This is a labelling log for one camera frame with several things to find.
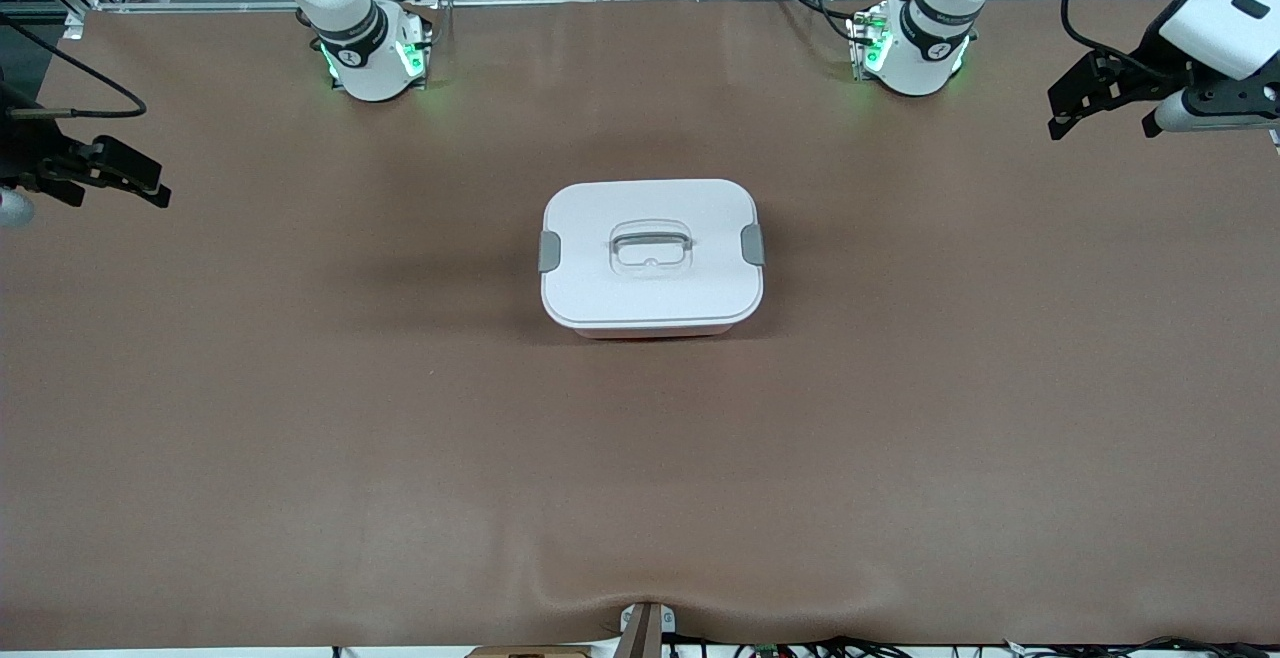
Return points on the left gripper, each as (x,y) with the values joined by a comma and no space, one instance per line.
(1142,69)

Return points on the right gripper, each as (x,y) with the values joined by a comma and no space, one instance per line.
(28,150)

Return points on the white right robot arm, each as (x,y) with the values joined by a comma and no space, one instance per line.
(350,48)

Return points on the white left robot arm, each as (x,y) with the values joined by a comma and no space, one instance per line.
(925,48)

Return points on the white plastic storage box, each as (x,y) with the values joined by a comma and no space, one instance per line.
(650,334)

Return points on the brown table mat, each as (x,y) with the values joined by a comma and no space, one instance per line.
(640,488)

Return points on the metal table clamp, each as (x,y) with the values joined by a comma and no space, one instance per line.
(645,633)

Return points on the metal arm base bracket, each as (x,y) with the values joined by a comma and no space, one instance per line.
(862,43)
(425,33)

